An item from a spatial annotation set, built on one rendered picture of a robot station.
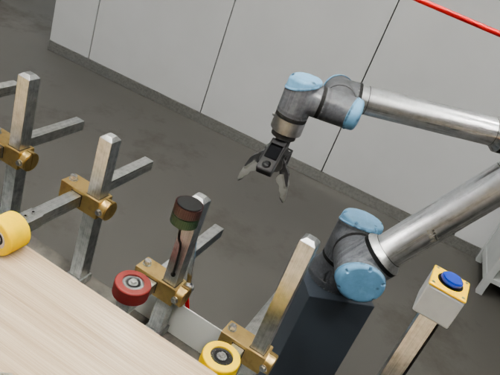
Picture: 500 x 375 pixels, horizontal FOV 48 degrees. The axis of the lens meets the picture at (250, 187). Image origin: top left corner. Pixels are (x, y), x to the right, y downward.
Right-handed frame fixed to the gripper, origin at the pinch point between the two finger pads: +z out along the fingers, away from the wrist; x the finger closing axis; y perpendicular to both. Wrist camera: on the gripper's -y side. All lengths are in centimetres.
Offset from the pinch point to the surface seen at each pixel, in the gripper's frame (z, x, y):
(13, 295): 4, 24, -74
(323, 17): -12, 45, 225
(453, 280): -29, -48, -50
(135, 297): 4, 6, -58
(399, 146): 45, -35, 225
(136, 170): -1.8, 28.8, -22.9
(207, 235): 7.8, 5.0, -20.3
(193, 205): -18, 3, -49
